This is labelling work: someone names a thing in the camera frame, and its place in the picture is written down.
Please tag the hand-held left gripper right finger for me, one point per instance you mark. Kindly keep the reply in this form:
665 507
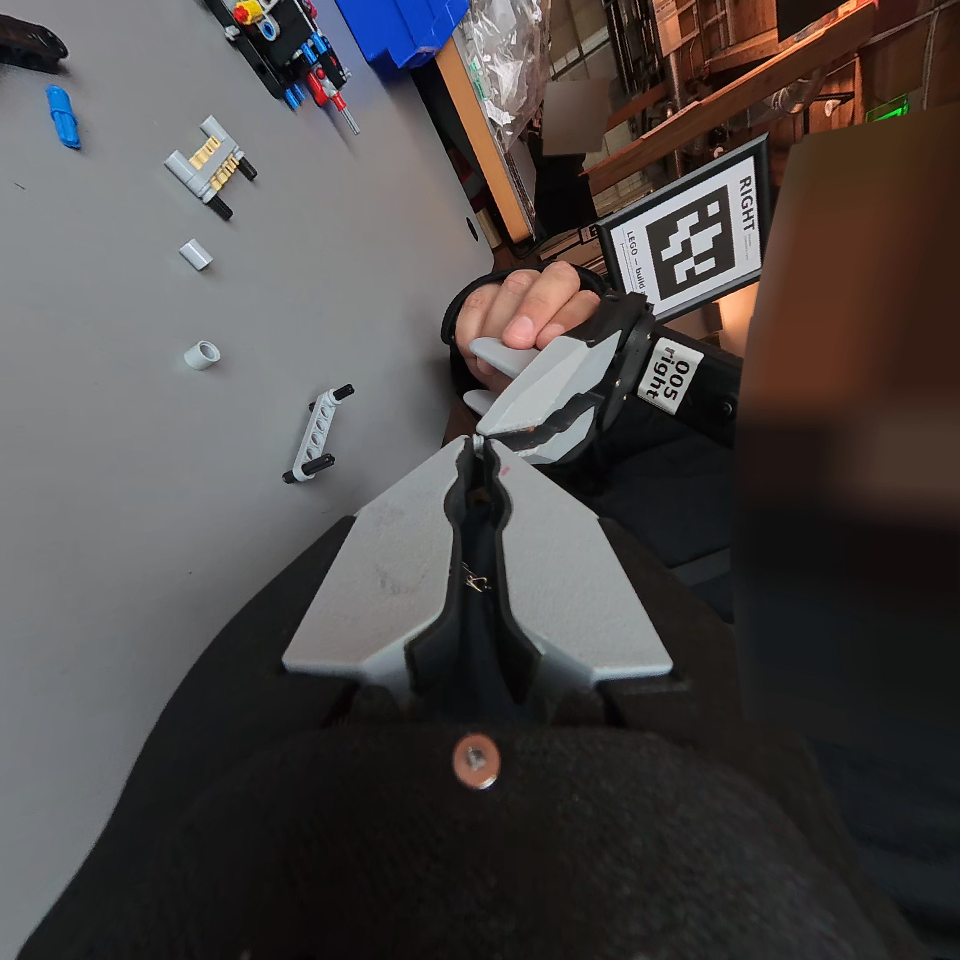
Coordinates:
577 592

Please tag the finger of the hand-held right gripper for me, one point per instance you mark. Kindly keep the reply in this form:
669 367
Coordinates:
547 386
566 442

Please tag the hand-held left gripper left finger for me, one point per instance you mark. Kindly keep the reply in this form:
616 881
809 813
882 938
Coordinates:
375 585

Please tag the grey lego beam black pins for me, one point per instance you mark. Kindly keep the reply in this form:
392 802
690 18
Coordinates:
315 435

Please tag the grey round lego bushing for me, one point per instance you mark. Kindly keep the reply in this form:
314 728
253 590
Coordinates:
201 355

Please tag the multicoloured lego vehicle assembly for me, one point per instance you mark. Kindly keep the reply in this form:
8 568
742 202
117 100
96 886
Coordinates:
285 37

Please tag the blue lego pin connector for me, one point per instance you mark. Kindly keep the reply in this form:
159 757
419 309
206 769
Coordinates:
63 116

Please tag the black curved lego piece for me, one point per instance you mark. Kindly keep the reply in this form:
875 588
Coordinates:
30 41

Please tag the person's right hand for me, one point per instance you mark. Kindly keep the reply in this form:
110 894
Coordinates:
525 300

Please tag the black framed marker sign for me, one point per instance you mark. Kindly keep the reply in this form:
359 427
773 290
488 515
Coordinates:
697 232

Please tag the table with wooden edge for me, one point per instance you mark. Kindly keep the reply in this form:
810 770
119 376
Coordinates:
487 150

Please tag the crumpled clear plastic bag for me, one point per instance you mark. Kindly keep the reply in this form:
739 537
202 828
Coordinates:
502 60

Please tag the green lit sign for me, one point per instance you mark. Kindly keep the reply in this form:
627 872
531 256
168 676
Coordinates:
889 109

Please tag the small light grey connector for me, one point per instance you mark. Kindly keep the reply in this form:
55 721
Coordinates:
196 254

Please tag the blue plastic bin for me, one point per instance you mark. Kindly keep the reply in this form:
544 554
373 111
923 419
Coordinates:
405 26

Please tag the grey lego frame tan pins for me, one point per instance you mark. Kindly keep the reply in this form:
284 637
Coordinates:
199 169

